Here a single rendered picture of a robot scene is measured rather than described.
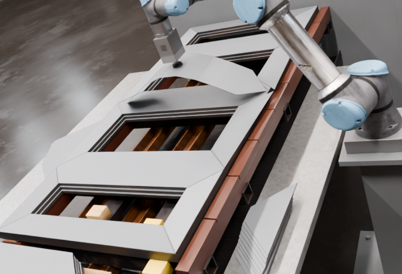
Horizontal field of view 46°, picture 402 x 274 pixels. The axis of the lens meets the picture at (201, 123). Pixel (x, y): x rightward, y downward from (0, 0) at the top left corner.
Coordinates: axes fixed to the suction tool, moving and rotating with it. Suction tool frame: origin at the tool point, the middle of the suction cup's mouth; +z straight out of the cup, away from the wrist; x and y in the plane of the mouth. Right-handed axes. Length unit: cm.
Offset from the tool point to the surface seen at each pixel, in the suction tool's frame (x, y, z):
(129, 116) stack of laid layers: -27.3, 8.7, 14.8
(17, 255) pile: -22, 85, 14
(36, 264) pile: -12, 87, 14
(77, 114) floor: -226, -138, 97
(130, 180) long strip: 0, 51, 14
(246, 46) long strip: 10.5, -41.8, 13.7
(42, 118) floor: -272, -138, 97
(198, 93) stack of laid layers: 2.4, -2.9, 13.8
